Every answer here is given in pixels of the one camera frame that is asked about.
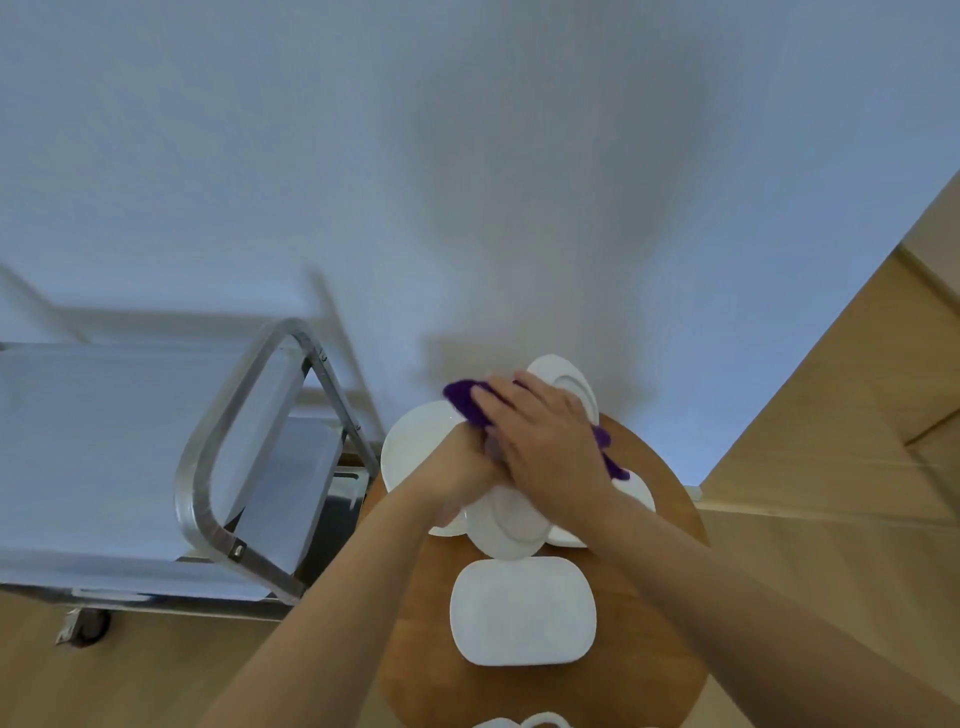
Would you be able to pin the person's right forearm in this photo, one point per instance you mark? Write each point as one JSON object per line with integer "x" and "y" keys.
{"x": 787, "y": 622}

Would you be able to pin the stack of white rectangular plates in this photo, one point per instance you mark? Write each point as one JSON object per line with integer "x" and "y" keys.
{"x": 637, "y": 491}

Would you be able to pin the steel three-tier cart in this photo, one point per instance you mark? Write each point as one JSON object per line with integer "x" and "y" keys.
{"x": 90, "y": 450}

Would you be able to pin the stack of white round plates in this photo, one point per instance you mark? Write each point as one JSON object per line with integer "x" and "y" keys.
{"x": 412, "y": 442}

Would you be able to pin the person's right hand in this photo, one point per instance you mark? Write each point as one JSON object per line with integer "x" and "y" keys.
{"x": 555, "y": 457}

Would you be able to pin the round wooden side table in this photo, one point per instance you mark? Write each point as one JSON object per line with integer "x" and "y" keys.
{"x": 645, "y": 637}

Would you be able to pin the purple cleaning cloth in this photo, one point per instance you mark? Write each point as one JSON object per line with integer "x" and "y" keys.
{"x": 461, "y": 397}

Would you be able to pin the person's left forearm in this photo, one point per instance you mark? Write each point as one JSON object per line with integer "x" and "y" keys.
{"x": 330, "y": 622}

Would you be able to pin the white oblong serving plate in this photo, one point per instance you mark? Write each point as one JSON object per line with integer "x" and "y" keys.
{"x": 525, "y": 611}
{"x": 510, "y": 529}

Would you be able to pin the person's white garment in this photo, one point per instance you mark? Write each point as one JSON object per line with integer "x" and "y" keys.
{"x": 495, "y": 724}

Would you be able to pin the person's left hand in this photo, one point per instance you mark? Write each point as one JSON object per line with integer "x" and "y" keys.
{"x": 457, "y": 472}

